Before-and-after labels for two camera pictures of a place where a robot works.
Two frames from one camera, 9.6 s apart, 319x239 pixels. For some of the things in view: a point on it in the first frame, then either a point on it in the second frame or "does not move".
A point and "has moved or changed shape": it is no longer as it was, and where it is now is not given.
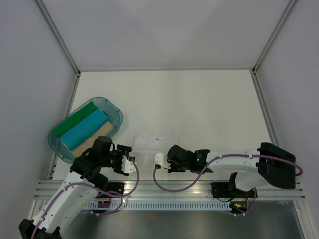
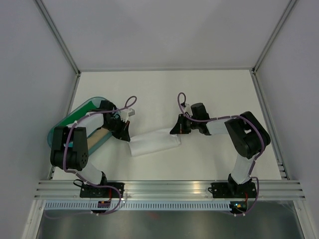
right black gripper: x=172 y=168 to x=179 y=128
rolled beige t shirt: x=105 y=131 does not move
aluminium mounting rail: x=161 y=189 does not move
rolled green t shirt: x=74 y=118 does not move
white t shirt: x=145 y=146 has moved or changed shape
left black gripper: x=124 y=151 to x=123 y=134
